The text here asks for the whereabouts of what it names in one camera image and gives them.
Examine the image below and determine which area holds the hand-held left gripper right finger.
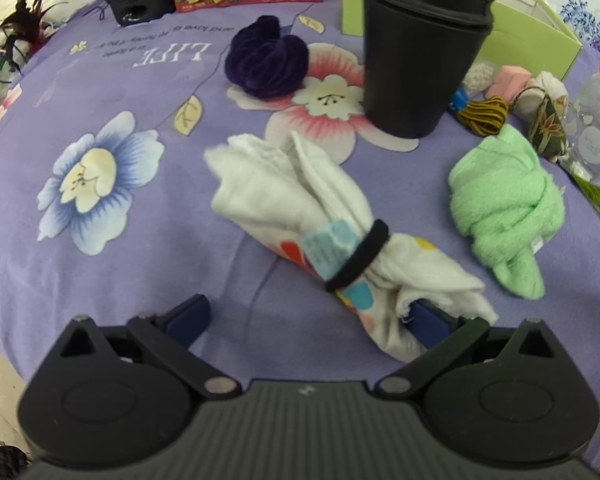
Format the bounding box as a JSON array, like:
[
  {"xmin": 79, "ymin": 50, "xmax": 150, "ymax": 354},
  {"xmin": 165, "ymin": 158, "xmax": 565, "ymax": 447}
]
[{"xmin": 374, "ymin": 301, "xmax": 557, "ymax": 400}]

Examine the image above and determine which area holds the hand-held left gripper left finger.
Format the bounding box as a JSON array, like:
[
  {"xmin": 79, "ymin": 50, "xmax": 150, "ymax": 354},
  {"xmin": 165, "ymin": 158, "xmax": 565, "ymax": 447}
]
[{"xmin": 57, "ymin": 294, "xmax": 243, "ymax": 402}]

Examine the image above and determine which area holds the green knotted towel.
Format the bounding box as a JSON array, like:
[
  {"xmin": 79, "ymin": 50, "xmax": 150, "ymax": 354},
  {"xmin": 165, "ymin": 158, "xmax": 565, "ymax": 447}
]
[{"xmin": 448, "ymin": 124, "xmax": 566, "ymax": 302}]

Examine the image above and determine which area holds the white printed cloth bundle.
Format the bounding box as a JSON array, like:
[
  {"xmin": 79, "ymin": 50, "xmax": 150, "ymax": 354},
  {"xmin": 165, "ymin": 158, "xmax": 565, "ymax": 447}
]
[{"xmin": 203, "ymin": 131, "xmax": 500, "ymax": 363}]

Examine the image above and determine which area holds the white knotted towel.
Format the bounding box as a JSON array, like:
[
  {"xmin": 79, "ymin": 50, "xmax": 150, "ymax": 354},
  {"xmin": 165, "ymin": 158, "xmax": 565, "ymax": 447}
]
[{"xmin": 527, "ymin": 72, "xmax": 570, "ymax": 111}]

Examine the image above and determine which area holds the light green cardboard box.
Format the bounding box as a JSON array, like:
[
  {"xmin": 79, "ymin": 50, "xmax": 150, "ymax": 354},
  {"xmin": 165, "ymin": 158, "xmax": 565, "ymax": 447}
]
[{"xmin": 341, "ymin": 0, "xmax": 583, "ymax": 81}]

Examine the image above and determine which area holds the purple floral bedsheet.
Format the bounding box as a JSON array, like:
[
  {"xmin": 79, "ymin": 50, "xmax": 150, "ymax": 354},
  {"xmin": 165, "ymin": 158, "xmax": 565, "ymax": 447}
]
[{"xmin": 0, "ymin": 0, "xmax": 600, "ymax": 476}]

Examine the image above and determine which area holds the yellow brown thread skein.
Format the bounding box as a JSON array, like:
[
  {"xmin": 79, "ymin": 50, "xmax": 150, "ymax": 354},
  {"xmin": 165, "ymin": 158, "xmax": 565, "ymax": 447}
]
[{"xmin": 455, "ymin": 96, "xmax": 511, "ymax": 137}]

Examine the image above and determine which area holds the green tasselled sachet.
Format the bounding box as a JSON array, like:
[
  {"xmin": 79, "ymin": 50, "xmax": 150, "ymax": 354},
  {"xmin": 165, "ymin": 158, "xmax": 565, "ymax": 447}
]
[{"xmin": 527, "ymin": 87, "xmax": 600, "ymax": 226}]

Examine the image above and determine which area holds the dark checked cloth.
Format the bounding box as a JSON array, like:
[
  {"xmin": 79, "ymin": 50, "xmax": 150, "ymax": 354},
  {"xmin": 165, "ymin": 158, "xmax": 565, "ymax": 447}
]
[{"xmin": 0, "ymin": 437, "xmax": 31, "ymax": 480}]

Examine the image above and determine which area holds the dark purple velvet cloth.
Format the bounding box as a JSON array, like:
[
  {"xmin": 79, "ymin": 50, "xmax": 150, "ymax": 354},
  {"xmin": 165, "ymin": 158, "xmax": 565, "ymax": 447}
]
[{"xmin": 224, "ymin": 16, "xmax": 310, "ymax": 99}]

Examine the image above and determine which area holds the clear baby bottle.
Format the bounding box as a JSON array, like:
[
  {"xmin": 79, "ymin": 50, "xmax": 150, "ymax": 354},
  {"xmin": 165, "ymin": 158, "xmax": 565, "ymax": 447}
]
[{"xmin": 562, "ymin": 54, "xmax": 600, "ymax": 178}]

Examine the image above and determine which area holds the black lidded cup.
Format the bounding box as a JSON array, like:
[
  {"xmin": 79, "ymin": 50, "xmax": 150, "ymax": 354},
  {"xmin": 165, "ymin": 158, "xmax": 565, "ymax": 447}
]
[{"xmin": 361, "ymin": 0, "xmax": 496, "ymax": 139}]

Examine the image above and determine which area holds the dark feather decoration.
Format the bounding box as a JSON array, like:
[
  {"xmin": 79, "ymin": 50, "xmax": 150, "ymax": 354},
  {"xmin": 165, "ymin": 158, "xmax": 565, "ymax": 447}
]
[{"xmin": 0, "ymin": 0, "xmax": 66, "ymax": 91}]

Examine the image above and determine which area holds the black hair tie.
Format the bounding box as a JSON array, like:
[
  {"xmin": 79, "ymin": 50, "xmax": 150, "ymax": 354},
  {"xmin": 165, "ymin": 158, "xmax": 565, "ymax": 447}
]
[{"xmin": 324, "ymin": 220, "xmax": 391, "ymax": 292}]

